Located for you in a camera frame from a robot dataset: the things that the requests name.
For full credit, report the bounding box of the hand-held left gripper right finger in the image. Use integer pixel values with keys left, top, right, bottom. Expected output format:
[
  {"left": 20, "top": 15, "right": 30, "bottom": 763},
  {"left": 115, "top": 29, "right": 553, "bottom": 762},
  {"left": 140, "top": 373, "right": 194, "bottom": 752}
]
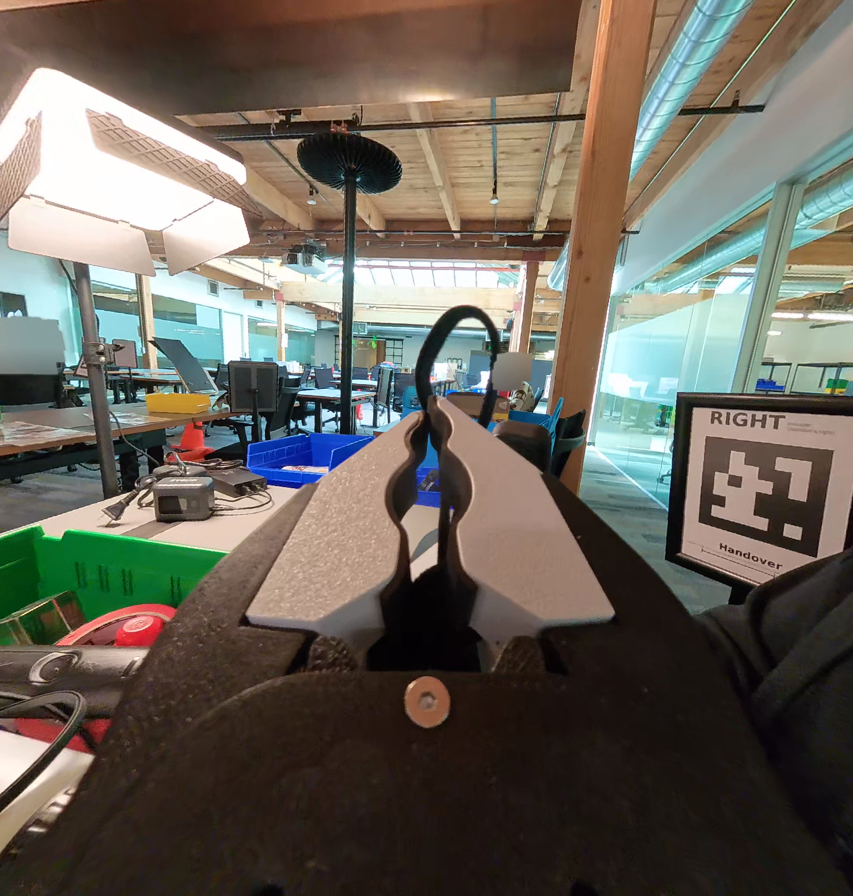
[{"left": 434, "top": 397, "right": 614, "bottom": 652}]

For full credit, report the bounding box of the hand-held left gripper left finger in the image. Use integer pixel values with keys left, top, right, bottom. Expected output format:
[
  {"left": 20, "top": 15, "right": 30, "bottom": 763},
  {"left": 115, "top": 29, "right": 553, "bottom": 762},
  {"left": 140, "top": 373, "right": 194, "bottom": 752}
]
[{"left": 245, "top": 411, "right": 427, "bottom": 659}]

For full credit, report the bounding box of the black strap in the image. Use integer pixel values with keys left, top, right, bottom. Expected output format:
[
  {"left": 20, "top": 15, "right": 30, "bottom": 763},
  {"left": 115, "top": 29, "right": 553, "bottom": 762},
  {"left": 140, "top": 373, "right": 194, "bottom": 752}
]
[{"left": 412, "top": 304, "right": 503, "bottom": 620}]

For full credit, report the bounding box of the green plastic bin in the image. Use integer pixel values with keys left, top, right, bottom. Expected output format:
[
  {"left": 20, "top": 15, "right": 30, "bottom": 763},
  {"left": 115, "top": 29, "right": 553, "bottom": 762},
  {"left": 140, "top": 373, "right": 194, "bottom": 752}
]
[{"left": 0, "top": 525, "right": 230, "bottom": 896}]

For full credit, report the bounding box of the person's right forearm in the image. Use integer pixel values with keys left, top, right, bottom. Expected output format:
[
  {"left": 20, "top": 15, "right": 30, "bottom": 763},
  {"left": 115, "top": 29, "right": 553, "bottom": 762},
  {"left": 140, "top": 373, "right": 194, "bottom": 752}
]
[{"left": 697, "top": 516, "right": 853, "bottom": 896}]

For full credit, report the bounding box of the blue plastic bin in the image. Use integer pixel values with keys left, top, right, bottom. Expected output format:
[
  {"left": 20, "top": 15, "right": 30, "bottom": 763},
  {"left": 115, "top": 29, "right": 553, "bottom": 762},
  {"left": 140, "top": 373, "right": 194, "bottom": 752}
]
[
  {"left": 414, "top": 446, "right": 443, "bottom": 509},
  {"left": 244, "top": 430, "right": 376, "bottom": 490}
]

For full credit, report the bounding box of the grey metal device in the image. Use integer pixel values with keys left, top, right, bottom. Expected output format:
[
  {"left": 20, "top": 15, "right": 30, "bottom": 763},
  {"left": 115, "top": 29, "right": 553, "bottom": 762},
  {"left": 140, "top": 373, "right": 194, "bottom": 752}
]
[
  {"left": 203, "top": 465, "right": 271, "bottom": 499},
  {"left": 153, "top": 475, "right": 219, "bottom": 523}
]

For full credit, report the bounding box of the orange traffic cone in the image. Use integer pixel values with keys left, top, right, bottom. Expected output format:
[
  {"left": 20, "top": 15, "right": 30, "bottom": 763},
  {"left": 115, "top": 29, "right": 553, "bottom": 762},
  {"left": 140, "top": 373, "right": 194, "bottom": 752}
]
[{"left": 167, "top": 419, "right": 212, "bottom": 462}]

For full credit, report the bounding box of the black monitor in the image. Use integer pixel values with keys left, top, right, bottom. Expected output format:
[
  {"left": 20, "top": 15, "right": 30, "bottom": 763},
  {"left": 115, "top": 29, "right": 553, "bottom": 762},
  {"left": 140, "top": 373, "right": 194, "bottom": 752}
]
[{"left": 227, "top": 360, "right": 282, "bottom": 415}]

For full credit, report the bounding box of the yellow box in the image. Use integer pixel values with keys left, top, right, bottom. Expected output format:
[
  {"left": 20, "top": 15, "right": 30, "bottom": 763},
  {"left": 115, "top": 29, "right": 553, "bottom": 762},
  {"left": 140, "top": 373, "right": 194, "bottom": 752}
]
[{"left": 146, "top": 392, "right": 212, "bottom": 417}]

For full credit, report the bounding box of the grey laptop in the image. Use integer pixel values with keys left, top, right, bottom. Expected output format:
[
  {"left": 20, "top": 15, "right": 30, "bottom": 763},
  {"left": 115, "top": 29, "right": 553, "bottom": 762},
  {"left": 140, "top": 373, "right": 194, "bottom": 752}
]
[{"left": 153, "top": 335, "right": 222, "bottom": 401}]

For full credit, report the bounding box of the ceiling projector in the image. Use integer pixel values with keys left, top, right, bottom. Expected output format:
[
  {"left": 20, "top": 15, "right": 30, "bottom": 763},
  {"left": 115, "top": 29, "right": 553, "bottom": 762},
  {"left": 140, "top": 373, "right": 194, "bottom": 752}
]
[{"left": 283, "top": 240, "right": 331, "bottom": 275}]

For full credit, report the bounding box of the silver metal stand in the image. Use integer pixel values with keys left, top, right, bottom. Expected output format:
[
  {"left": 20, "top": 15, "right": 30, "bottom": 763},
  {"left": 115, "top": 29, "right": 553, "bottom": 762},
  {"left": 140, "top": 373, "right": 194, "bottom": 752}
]
[{"left": 69, "top": 262, "right": 124, "bottom": 501}]

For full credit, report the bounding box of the clear plastic box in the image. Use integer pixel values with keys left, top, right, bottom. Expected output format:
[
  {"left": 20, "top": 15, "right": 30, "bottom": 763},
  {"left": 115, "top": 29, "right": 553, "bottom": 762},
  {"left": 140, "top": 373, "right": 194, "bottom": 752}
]
[{"left": 0, "top": 590, "right": 87, "bottom": 648}]

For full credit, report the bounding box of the wooden workbench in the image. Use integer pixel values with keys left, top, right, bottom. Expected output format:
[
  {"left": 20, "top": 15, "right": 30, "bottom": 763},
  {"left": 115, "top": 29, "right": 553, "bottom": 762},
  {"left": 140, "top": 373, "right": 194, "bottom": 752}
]
[{"left": 0, "top": 404, "right": 171, "bottom": 487}]

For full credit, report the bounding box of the black round lamp stand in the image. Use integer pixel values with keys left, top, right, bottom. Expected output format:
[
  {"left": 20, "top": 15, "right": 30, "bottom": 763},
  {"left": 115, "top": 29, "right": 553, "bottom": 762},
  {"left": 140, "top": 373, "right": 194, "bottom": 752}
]
[{"left": 295, "top": 129, "right": 405, "bottom": 438}]

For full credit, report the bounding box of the white cylinder with black cap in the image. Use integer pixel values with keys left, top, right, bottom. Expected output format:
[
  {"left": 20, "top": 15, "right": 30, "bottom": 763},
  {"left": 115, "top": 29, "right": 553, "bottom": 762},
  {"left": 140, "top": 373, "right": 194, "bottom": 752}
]
[{"left": 0, "top": 720, "right": 101, "bottom": 879}]

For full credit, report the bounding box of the black cylindrical handle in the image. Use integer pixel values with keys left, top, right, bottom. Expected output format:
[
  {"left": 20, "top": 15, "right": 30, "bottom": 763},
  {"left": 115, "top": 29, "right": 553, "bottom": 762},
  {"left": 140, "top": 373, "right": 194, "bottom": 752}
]
[{"left": 0, "top": 643, "right": 157, "bottom": 690}]

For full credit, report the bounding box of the thin silver air duct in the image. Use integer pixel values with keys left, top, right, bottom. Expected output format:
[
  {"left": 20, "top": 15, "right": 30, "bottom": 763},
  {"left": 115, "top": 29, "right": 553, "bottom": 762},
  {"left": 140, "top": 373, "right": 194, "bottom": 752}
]
[{"left": 662, "top": 159, "right": 853, "bottom": 291}]

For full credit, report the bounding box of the large silver air duct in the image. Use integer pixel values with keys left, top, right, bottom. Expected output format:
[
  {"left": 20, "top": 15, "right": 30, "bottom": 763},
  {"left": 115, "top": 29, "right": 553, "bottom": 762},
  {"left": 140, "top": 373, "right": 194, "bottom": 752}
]
[{"left": 627, "top": 0, "right": 759, "bottom": 144}]

